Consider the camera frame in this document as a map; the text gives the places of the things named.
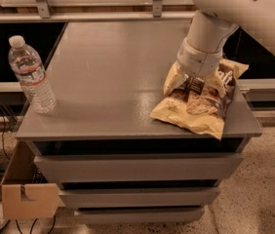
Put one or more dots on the brown sea salt chip bag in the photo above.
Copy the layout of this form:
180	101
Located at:
196	106

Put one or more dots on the cardboard box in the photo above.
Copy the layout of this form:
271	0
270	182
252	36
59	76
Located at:
23	197

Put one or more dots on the clear plastic water bottle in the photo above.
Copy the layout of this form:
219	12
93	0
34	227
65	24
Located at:
31	74

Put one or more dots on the metal shelf rail frame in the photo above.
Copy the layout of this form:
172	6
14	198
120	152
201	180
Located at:
94	10

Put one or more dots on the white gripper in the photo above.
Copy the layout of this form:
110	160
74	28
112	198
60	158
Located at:
196	61

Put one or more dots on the grey drawer cabinet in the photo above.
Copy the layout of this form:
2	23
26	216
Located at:
111	161

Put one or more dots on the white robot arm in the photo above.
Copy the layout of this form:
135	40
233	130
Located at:
213	22

